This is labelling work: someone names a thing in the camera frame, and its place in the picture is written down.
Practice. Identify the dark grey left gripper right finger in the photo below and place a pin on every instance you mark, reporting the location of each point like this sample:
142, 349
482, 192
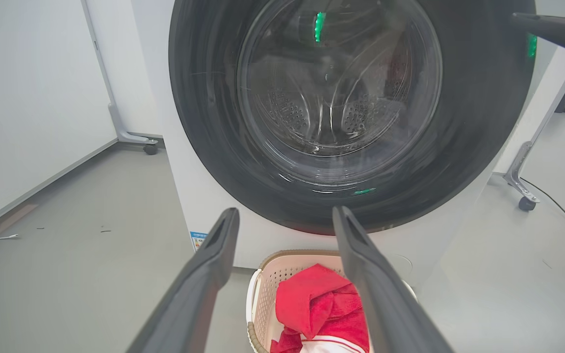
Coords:
385, 304

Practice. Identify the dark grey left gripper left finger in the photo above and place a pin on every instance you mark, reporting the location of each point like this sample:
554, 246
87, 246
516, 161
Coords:
194, 294

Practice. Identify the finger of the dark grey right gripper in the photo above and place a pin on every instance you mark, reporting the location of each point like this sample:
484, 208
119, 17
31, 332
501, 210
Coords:
562, 32

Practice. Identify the white garment with red stripes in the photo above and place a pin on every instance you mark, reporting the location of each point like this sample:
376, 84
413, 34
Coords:
331, 345

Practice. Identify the cream perforated laundry basket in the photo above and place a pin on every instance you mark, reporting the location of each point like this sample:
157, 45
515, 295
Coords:
265, 294

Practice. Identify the white front-load washing machine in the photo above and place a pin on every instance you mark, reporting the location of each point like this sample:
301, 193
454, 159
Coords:
199, 206

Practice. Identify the blue white sticker label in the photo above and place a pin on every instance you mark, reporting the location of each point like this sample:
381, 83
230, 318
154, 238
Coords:
198, 241

